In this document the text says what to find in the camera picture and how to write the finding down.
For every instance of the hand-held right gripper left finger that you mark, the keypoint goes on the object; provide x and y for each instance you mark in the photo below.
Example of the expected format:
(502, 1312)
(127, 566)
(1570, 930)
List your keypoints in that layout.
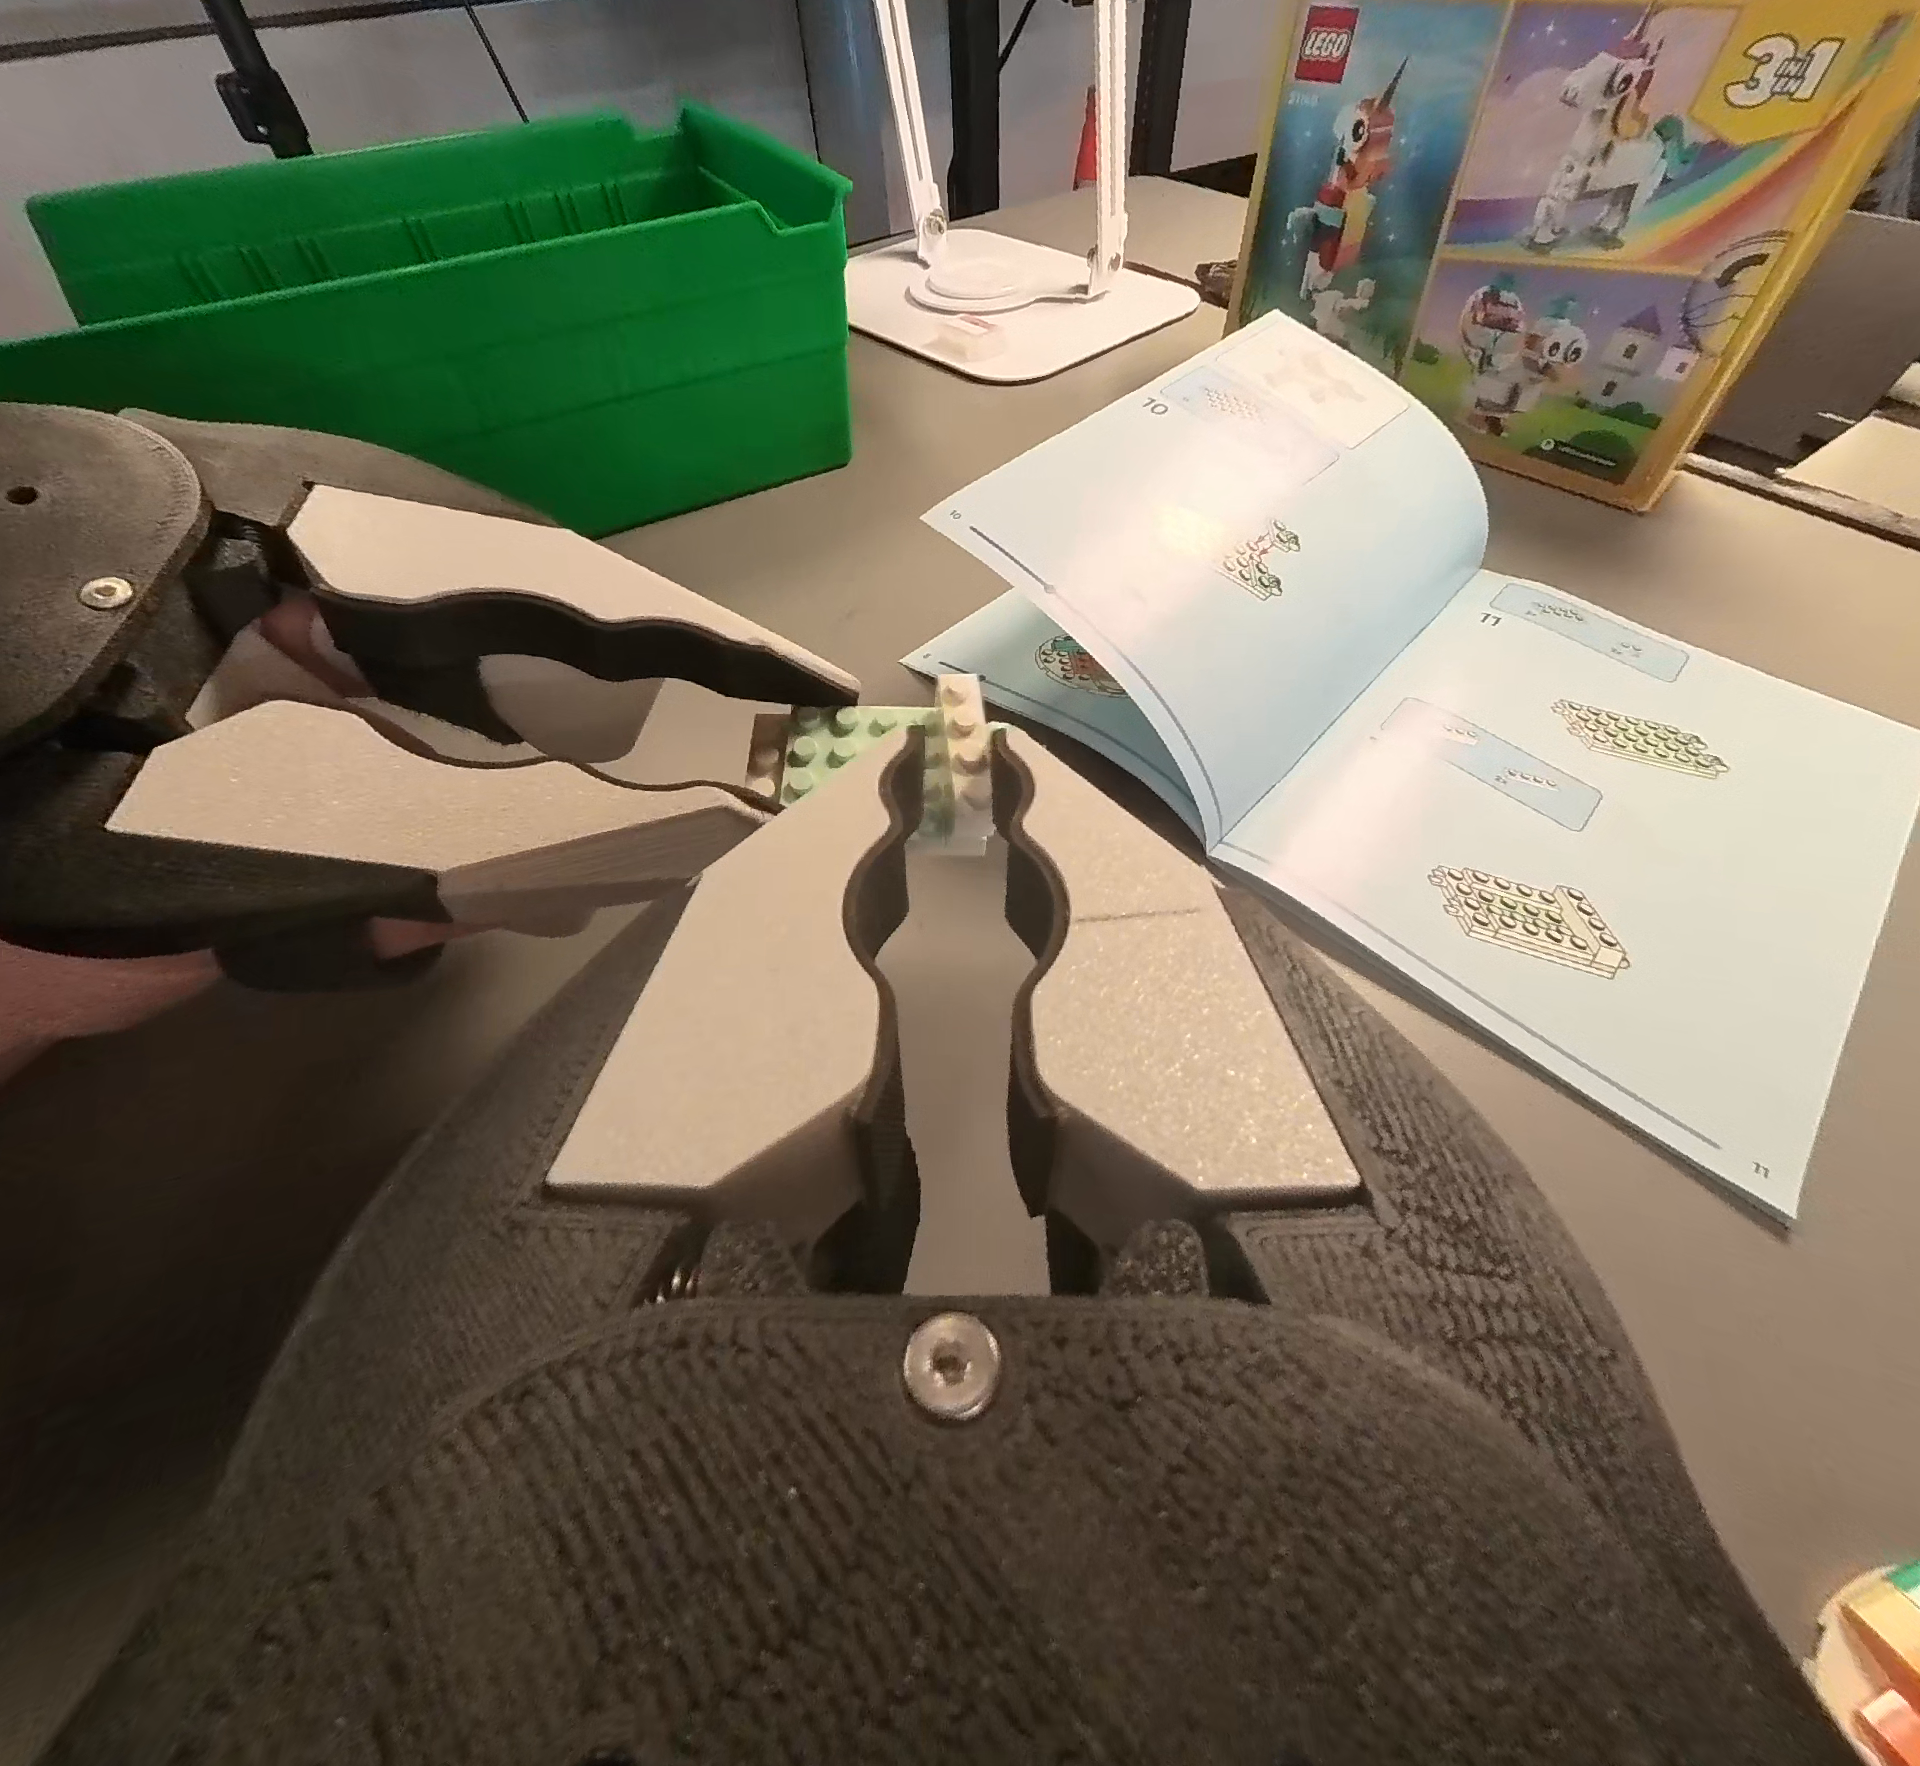
(720, 1049)

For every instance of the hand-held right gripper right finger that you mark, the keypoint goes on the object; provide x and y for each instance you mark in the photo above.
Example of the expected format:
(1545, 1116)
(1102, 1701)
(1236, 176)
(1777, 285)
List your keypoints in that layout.
(1184, 1049)

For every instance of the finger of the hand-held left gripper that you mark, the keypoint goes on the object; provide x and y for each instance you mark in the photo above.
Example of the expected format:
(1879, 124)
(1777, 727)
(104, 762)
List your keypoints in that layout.
(571, 580)
(376, 808)

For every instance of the green plastic bin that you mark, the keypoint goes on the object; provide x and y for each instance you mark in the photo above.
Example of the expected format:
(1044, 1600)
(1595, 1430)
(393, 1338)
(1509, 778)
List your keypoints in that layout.
(452, 325)

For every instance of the light green lego plate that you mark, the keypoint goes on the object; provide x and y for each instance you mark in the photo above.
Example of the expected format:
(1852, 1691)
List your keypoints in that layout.
(888, 723)
(826, 770)

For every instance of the white narrow lego plate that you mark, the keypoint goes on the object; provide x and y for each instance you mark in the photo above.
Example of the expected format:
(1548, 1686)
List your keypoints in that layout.
(966, 746)

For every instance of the lego instruction booklet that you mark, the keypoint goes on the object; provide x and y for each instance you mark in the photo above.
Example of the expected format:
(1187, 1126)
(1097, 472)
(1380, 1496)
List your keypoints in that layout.
(1426, 821)

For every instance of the small white lego leaflet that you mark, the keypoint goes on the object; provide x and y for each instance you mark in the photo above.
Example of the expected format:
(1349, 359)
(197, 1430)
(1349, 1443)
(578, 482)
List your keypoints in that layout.
(1860, 462)

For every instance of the yellow lego box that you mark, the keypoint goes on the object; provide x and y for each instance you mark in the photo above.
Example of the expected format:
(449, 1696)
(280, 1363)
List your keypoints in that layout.
(1575, 223)

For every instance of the rainbow round lego plate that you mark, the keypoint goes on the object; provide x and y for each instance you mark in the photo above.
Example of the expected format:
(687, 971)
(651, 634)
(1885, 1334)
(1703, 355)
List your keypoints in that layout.
(1875, 1662)

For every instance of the person's left hand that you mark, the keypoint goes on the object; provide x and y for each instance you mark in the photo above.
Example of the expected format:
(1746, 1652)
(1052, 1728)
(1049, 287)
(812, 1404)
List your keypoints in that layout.
(77, 1001)

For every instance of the small red white block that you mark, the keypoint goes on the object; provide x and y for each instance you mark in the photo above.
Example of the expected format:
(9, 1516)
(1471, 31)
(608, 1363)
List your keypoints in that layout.
(972, 333)

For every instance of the orange traffic cone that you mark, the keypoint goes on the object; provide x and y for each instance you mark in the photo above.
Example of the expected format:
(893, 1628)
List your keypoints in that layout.
(1084, 138)

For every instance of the dark grey laptop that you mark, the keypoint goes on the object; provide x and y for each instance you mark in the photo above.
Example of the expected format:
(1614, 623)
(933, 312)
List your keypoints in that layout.
(1802, 325)

